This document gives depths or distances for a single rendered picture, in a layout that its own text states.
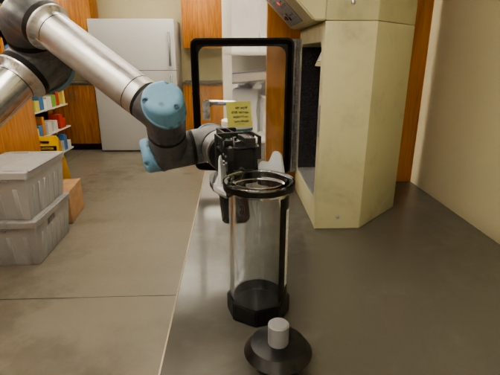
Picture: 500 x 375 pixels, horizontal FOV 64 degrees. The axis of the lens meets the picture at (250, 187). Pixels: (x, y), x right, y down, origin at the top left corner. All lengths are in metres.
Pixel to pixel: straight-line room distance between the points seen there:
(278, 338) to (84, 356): 1.68
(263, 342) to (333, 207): 0.49
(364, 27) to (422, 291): 0.54
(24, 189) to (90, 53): 2.10
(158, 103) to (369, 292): 0.50
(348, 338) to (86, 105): 5.86
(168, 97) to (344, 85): 0.40
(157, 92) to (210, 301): 0.37
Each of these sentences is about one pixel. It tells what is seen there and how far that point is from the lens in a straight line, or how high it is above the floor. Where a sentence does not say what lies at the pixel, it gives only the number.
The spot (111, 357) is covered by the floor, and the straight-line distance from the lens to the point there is 2.12.
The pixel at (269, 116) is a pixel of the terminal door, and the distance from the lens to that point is 1.22.
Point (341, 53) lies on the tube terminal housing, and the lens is 0.91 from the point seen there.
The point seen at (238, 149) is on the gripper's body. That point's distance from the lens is 0.68.
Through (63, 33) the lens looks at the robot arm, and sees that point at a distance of 0.87.
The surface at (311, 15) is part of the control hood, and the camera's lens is 0.90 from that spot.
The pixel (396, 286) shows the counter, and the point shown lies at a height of 0.94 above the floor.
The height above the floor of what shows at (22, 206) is 0.43.
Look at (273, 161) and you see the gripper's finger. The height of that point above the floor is 1.18.
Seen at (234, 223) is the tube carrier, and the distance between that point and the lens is 0.59.
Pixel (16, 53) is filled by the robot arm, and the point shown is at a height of 1.34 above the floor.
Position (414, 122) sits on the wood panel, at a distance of 1.40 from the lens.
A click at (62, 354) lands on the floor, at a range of 2.22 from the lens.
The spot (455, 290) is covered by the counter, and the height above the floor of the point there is 0.94.
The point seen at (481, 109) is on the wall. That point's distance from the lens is 1.18.
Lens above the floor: 1.34
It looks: 18 degrees down
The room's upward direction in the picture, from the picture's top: straight up
